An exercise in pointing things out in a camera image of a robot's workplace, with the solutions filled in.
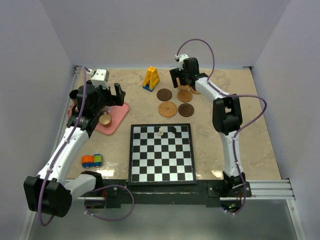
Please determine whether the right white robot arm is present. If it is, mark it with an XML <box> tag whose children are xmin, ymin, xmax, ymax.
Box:
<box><xmin>169</xmin><ymin>54</ymin><xmax>245</xmax><ymax>197</ymax></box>

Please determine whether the black white chessboard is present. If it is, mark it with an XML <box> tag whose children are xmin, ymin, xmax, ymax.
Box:
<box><xmin>128</xmin><ymin>123</ymin><xmax>197</xmax><ymax>186</ymax></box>

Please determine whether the woven rattan coaster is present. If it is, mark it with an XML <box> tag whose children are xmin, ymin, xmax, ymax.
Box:
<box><xmin>177</xmin><ymin>85</ymin><xmax>190</xmax><ymax>90</ymax></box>
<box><xmin>158</xmin><ymin>101</ymin><xmax>178</xmax><ymax>118</ymax></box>

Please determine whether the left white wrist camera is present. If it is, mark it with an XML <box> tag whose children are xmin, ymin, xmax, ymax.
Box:
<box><xmin>89</xmin><ymin>69</ymin><xmax>110</xmax><ymax>89</ymax></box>

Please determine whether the light wooden coaster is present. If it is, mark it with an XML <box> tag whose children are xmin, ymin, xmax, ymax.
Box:
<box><xmin>177</xmin><ymin>90</ymin><xmax>193</xmax><ymax>103</ymax></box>
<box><xmin>189</xmin><ymin>86</ymin><xmax>201</xmax><ymax>95</ymax></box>

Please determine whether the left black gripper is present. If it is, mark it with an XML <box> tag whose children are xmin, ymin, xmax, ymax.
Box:
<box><xmin>92</xmin><ymin>83</ymin><xmax>125</xmax><ymax>115</ymax></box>

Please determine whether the pink plastic tray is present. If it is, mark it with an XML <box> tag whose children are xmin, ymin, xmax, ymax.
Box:
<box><xmin>65</xmin><ymin>103</ymin><xmax>130</xmax><ymax>138</ymax></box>

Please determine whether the aluminium rail frame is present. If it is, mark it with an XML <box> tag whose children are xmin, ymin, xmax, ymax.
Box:
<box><xmin>248</xmin><ymin>179</ymin><xmax>295</xmax><ymax>200</ymax></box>

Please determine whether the dark wooden coaster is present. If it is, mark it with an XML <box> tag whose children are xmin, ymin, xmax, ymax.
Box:
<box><xmin>178</xmin><ymin>103</ymin><xmax>195</xmax><ymax>117</ymax></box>
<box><xmin>156</xmin><ymin>88</ymin><xmax>172</xmax><ymax>102</ymax></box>

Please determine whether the white chess piece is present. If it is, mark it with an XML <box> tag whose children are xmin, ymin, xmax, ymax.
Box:
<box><xmin>158</xmin><ymin>127</ymin><xmax>164</xmax><ymax>136</ymax></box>

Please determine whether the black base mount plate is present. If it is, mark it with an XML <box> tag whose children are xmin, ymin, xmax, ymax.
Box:
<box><xmin>83</xmin><ymin>179</ymin><xmax>252</xmax><ymax>208</ymax></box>

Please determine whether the yellow blue block structure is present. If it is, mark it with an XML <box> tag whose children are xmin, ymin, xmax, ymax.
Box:
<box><xmin>142</xmin><ymin>66</ymin><xmax>160</xmax><ymax>92</ymax></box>

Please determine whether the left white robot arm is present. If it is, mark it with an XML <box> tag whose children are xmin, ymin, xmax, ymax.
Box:
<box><xmin>23</xmin><ymin>80</ymin><xmax>126</xmax><ymax>218</ymax></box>

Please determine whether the dark brown cup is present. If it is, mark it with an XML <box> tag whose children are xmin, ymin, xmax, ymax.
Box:
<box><xmin>69</xmin><ymin>89</ymin><xmax>78</xmax><ymax>105</ymax></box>

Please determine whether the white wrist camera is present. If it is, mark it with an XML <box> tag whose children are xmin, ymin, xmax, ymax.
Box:
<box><xmin>174</xmin><ymin>54</ymin><xmax>189</xmax><ymax>70</ymax></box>
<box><xmin>89</xmin><ymin>69</ymin><xmax>110</xmax><ymax>89</ymax></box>

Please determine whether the orange blue toy car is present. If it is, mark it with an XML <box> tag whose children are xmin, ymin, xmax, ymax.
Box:
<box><xmin>81</xmin><ymin>153</ymin><xmax>103</xmax><ymax>168</ymax></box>

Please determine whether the orange cup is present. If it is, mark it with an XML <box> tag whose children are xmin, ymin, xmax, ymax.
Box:
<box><xmin>99</xmin><ymin>113</ymin><xmax>112</xmax><ymax>128</ymax></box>

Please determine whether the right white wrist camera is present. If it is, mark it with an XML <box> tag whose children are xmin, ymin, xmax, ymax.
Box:
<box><xmin>174</xmin><ymin>54</ymin><xmax>189</xmax><ymax>70</ymax></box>

